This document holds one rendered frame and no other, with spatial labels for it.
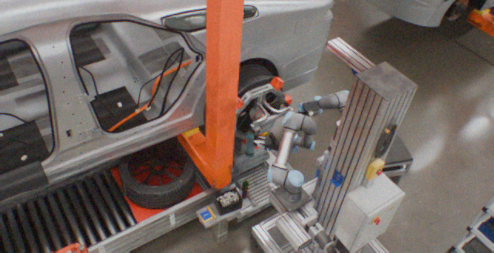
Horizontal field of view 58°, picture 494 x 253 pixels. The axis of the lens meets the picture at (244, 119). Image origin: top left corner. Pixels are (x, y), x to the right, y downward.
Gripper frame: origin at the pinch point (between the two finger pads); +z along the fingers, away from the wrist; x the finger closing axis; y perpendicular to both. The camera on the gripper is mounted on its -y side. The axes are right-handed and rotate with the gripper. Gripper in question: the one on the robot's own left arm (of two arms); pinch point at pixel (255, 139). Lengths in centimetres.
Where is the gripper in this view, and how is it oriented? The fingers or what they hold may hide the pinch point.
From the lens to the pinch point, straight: 372.1
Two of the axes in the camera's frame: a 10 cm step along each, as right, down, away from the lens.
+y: -0.6, 7.0, 7.1
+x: 2.1, -6.9, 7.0
